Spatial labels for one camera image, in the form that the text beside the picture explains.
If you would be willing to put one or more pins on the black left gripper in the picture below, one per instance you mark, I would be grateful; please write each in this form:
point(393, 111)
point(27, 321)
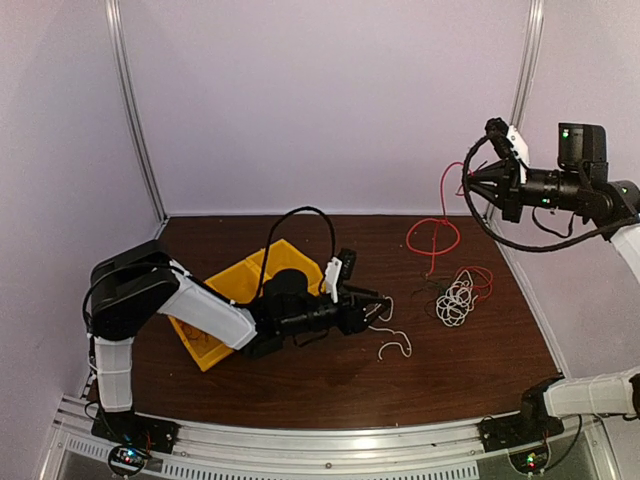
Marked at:
point(356, 322)

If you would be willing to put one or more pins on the aluminium corner post left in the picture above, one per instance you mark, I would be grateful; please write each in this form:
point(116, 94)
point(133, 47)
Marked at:
point(132, 114)

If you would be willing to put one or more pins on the aluminium corner post right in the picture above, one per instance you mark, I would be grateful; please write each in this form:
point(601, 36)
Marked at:
point(533, 36)

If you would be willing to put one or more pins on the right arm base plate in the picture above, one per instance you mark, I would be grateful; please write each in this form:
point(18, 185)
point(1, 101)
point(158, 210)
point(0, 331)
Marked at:
point(516, 430)

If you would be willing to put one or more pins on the controller board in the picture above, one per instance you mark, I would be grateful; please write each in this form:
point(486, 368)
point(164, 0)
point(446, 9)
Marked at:
point(529, 461)
point(127, 460)

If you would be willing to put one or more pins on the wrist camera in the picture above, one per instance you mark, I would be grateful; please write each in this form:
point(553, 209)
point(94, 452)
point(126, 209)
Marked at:
point(338, 269)
point(509, 144)

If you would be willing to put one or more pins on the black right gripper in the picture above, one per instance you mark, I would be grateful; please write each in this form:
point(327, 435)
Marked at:
point(508, 195)

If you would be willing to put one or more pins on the right controller board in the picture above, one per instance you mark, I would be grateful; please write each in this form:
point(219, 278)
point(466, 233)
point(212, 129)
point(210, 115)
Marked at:
point(529, 461)

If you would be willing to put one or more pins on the yellow bin near front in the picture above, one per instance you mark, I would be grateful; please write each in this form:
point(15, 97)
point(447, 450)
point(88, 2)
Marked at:
point(206, 350)

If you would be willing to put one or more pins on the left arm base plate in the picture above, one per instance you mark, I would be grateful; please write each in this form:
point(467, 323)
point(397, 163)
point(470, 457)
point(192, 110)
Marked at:
point(128, 428)

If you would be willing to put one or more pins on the yellow middle bin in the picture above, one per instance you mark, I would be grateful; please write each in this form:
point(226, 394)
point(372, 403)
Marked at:
point(238, 282)

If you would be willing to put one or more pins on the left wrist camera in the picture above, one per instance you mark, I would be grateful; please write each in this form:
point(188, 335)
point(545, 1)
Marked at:
point(338, 269)

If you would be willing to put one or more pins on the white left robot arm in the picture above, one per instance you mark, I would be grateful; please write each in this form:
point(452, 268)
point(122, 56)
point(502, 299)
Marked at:
point(128, 289)

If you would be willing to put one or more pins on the aluminium front rail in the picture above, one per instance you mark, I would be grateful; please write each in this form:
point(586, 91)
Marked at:
point(451, 450)

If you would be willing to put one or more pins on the left controller board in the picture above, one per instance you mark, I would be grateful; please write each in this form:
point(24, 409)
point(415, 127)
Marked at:
point(127, 460)

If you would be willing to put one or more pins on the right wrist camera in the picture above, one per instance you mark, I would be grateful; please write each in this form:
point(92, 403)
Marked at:
point(509, 144)

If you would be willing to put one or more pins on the aluminium corner post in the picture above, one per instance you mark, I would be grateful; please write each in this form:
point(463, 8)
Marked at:
point(533, 36)
point(132, 114)

